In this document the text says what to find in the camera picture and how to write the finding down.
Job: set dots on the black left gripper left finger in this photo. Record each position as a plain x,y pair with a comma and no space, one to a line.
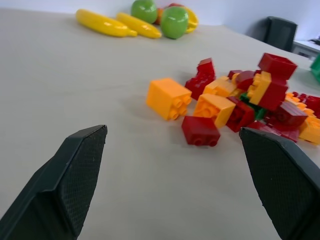
62,185

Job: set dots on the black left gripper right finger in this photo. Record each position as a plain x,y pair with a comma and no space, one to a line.
282,180

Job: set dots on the green object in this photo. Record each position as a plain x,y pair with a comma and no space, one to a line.
316,66

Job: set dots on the dark red flat block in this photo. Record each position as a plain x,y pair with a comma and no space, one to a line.
280,130

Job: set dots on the green plastic building brick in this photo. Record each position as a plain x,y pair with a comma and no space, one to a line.
257,110

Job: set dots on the red toy brick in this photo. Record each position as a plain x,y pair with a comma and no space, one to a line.
200,131

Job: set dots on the yellow plastic building brick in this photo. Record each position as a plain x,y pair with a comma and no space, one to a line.
260,86

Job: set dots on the orange hollow building block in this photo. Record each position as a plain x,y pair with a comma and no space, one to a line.
212,107

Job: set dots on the orange flat building block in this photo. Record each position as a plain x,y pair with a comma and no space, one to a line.
220,86

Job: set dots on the dark red hollow block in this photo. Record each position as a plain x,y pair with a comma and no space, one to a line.
276,64

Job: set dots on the dark red building block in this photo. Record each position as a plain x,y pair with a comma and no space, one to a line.
198,85
207,68

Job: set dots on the white desk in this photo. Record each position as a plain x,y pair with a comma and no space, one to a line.
306,48

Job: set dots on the orange toy brick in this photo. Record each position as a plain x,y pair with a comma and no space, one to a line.
166,97

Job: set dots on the black office chair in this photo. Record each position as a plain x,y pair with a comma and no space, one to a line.
278,31

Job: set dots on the yellow toy banana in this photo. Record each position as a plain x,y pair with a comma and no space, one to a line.
193,20
102,23
138,24

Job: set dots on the green toy apple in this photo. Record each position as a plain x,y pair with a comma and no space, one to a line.
173,22
144,10

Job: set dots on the orange toy fruit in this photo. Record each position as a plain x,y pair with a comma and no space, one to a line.
159,16

